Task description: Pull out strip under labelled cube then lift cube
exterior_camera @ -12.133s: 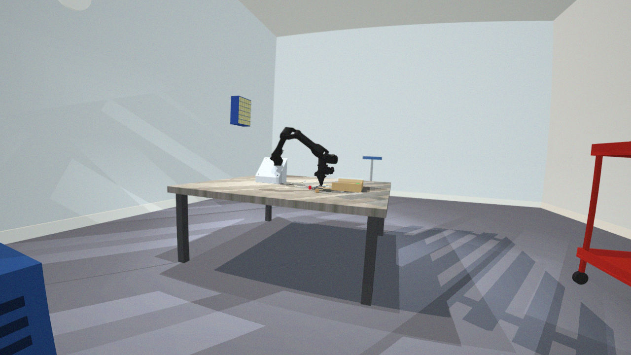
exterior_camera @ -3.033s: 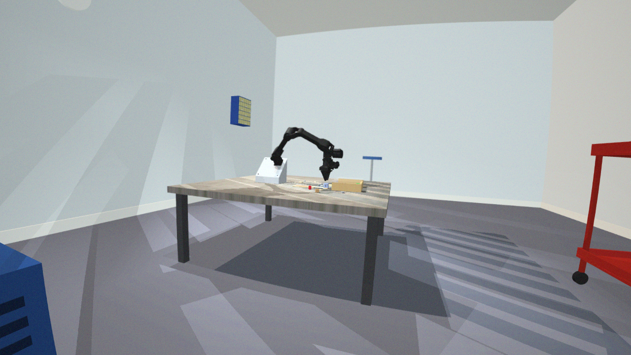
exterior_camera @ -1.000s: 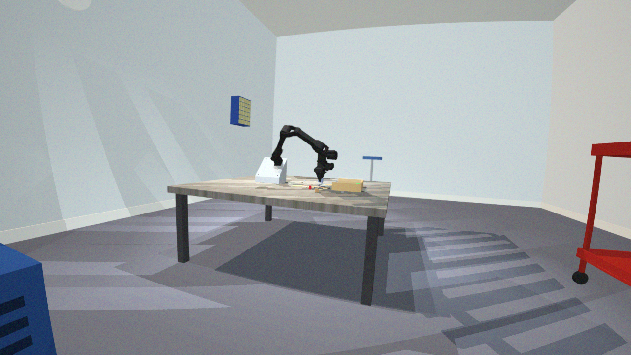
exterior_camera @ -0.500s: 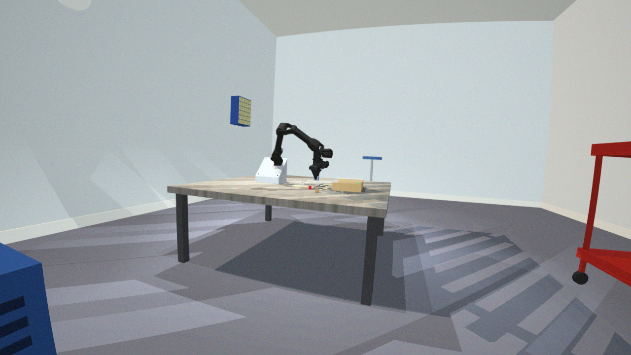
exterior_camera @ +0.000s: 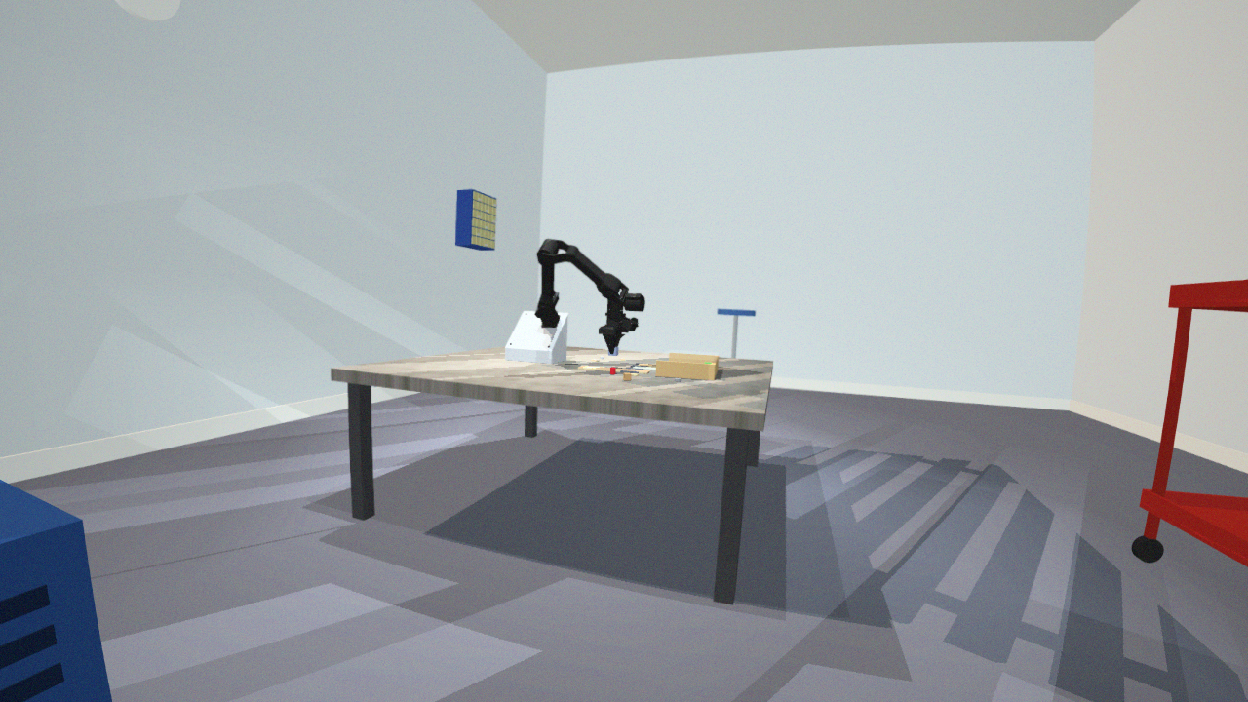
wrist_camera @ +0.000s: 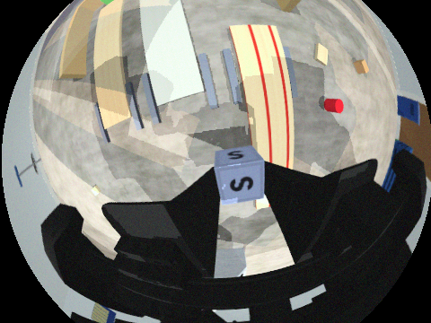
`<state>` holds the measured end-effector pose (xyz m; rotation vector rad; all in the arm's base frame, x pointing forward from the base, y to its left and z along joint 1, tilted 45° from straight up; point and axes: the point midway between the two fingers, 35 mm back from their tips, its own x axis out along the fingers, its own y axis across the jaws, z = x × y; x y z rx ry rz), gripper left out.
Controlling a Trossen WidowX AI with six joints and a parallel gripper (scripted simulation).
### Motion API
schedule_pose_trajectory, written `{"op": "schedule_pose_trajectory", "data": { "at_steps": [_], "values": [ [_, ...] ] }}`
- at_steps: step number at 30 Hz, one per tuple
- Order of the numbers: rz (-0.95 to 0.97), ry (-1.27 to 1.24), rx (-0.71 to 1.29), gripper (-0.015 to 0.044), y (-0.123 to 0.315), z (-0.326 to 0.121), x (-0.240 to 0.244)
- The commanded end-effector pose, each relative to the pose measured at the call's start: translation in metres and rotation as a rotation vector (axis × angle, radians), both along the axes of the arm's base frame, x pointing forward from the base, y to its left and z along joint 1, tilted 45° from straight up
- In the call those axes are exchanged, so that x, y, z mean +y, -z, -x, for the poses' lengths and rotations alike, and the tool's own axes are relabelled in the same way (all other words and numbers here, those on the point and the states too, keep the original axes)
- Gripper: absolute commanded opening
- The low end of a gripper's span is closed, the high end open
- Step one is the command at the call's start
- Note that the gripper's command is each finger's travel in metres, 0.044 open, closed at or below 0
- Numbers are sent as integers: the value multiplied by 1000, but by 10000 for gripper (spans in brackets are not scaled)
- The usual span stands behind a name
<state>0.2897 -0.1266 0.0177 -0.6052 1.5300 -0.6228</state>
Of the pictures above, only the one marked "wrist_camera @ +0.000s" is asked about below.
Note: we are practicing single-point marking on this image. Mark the red cylinder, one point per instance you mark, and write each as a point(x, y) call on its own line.
point(333, 105)

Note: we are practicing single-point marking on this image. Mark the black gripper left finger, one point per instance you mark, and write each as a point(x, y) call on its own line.
point(191, 219)

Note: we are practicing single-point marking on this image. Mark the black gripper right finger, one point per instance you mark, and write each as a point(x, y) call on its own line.
point(303, 203)

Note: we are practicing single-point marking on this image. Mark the pale yellow flat strip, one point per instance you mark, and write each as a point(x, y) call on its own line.
point(109, 75)

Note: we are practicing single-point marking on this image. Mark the beige strip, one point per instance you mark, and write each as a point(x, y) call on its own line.
point(267, 91)

